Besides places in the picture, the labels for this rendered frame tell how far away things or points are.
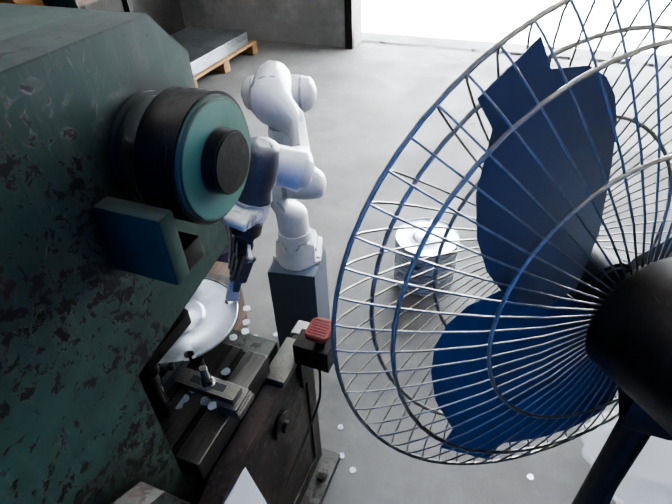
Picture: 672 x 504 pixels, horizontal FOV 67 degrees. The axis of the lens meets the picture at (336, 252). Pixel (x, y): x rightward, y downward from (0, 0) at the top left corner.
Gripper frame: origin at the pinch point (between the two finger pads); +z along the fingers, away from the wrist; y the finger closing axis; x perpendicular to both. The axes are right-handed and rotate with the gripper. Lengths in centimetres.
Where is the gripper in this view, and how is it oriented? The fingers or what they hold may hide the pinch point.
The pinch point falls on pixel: (234, 288)
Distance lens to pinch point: 128.2
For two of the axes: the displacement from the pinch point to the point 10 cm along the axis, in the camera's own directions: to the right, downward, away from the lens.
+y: -4.4, -5.5, 7.1
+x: -8.6, 0.3, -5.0
